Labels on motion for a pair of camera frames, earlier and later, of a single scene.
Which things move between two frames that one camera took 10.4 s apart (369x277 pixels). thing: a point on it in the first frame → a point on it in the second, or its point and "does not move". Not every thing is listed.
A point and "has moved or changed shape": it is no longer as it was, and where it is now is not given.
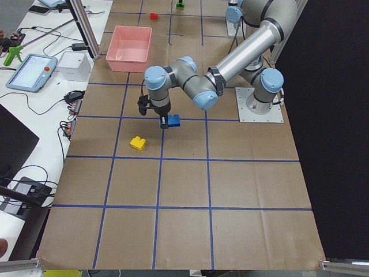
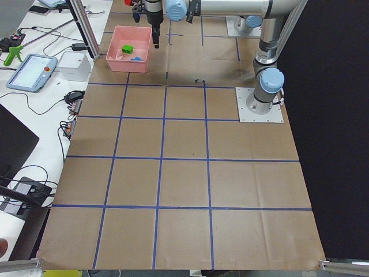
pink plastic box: x=129 y=48 does not move
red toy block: x=153 y=16 has moved or changed shape
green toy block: x=181 y=6 has moved or changed shape
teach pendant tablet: x=33 y=73 does not move
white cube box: x=75 y=66 does not move
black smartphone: x=38 y=9 does not move
